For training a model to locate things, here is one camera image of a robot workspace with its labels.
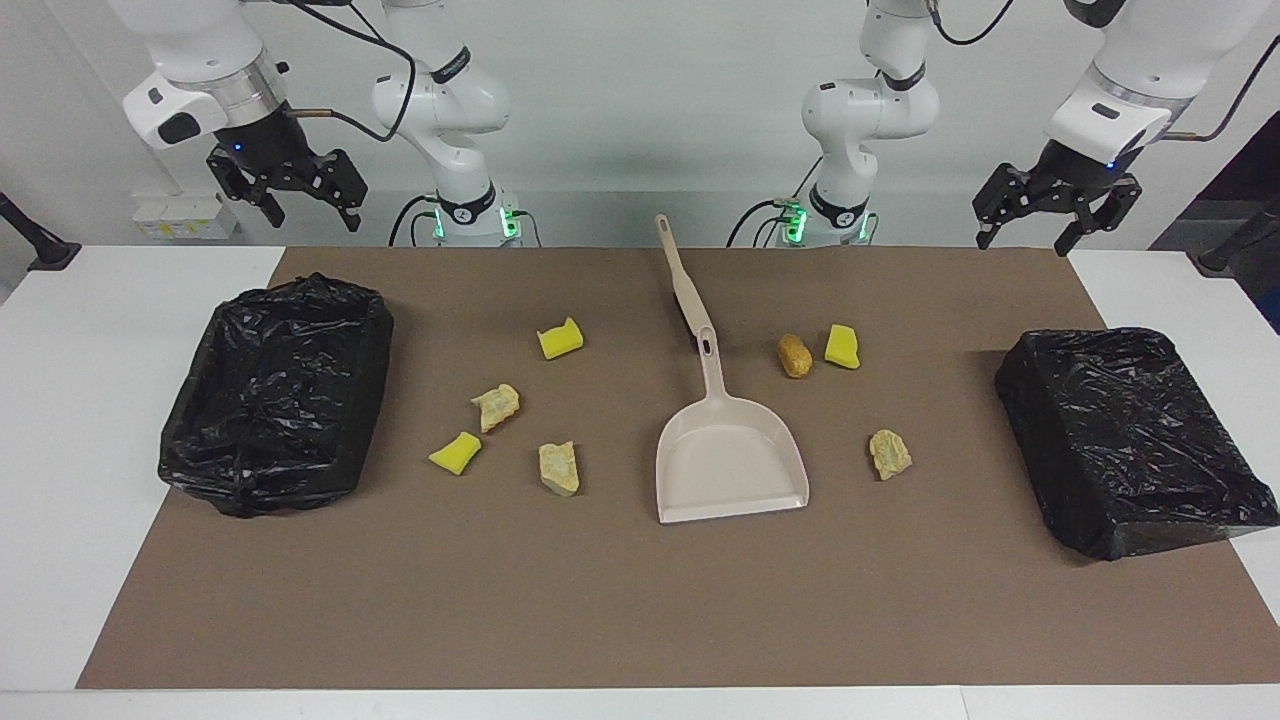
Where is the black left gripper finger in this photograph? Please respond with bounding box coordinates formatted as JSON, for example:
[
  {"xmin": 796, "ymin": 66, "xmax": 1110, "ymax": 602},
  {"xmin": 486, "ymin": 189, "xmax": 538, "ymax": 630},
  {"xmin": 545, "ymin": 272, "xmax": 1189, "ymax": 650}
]
[
  {"xmin": 1054, "ymin": 174, "xmax": 1144, "ymax": 258},
  {"xmin": 973, "ymin": 162, "xmax": 1042, "ymax": 250}
]

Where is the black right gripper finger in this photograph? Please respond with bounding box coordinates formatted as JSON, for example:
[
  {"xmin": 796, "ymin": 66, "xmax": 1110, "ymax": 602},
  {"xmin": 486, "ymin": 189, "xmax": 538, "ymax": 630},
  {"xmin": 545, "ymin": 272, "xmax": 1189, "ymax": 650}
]
[
  {"xmin": 303, "ymin": 149, "xmax": 369, "ymax": 234},
  {"xmin": 207, "ymin": 147, "xmax": 287, "ymax": 230}
]

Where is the beige foam chunk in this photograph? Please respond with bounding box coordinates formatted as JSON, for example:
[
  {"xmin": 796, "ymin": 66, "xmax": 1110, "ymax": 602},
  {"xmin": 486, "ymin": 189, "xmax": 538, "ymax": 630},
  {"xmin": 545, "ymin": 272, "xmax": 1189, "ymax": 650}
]
[
  {"xmin": 868, "ymin": 429, "xmax": 914, "ymax": 482},
  {"xmin": 537, "ymin": 440, "xmax": 582, "ymax": 498},
  {"xmin": 471, "ymin": 383, "xmax": 522, "ymax": 435}
]

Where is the beige hand brush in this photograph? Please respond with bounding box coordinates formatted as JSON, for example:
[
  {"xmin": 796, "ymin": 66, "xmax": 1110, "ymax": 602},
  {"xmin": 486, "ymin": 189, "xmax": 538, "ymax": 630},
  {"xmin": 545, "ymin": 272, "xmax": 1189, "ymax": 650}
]
[{"xmin": 655, "ymin": 213, "xmax": 717, "ymax": 349}]

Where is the beige plastic dustpan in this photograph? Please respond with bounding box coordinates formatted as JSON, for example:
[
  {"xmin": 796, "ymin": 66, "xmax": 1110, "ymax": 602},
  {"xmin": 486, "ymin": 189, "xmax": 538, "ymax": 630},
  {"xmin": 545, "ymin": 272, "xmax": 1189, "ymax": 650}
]
[{"xmin": 655, "ymin": 326, "xmax": 811, "ymax": 525}]

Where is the open bin with black bag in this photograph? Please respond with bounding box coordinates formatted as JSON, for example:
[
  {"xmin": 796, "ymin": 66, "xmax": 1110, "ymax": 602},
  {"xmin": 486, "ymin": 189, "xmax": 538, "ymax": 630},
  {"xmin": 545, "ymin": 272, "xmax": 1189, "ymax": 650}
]
[{"xmin": 157, "ymin": 272, "xmax": 395, "ymax": 519}]

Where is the bin wrapped in black bag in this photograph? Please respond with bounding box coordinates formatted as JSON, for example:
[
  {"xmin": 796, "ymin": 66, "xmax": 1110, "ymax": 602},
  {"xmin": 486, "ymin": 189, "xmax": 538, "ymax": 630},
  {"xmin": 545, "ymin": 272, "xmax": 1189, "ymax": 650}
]
[{"xmin": 994, "ymin": 326, "xmax": 1280, "ymax": 562}]

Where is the black stand foot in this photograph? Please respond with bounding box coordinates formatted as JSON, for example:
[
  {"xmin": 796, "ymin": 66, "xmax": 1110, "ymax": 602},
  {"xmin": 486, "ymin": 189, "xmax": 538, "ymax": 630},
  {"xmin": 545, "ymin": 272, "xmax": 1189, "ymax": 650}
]
[
  {"xmin": 1188, "ymin": 195, "xmax": 1280, "ymax": 279},
  {"xmin": 0, "ymin": 190, "xmax": 83, "ymax": 273}
]

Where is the brown table mat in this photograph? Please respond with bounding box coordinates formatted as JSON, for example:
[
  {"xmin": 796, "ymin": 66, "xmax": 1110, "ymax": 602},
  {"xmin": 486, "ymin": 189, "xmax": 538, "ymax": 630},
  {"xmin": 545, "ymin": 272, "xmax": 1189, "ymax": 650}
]
[{"xmin": 75, "ymin": 246, "xmax": 1280, "ymax": 691}]

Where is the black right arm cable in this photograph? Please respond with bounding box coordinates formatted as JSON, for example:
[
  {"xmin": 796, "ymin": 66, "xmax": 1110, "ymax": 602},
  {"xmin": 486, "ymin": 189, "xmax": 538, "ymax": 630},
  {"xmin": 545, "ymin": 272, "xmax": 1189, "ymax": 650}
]
[{"xmin": 240, "ymin": 0, "xmax": 419, "ymax": 143}]

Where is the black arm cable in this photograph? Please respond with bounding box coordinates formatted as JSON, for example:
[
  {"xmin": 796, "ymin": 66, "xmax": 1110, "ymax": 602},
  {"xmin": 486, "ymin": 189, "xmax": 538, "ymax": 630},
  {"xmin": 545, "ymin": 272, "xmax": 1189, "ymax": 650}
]
[
  {"xmin": 925, "ymin": 0, "xmax": 1280, "ymax": 143},
  {"xmin": 240, "ymin": 0, "xmax": 419, "ymax": 143}
]

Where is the white wall socket box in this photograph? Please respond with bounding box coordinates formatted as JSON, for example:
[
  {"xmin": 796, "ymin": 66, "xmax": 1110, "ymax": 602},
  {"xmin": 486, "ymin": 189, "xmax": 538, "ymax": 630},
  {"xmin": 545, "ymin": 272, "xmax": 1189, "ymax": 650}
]
[{"xmin": 132, "ymin": 192, "xmax": 241, "ymax": 241}]

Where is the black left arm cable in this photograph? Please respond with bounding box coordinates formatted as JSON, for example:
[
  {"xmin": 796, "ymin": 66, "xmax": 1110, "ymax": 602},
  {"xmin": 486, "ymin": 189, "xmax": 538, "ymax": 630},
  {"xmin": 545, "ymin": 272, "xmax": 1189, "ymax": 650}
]
[{"xmin": 925, "ymin": 0, "xmax": 1280, "ymax": 143}]

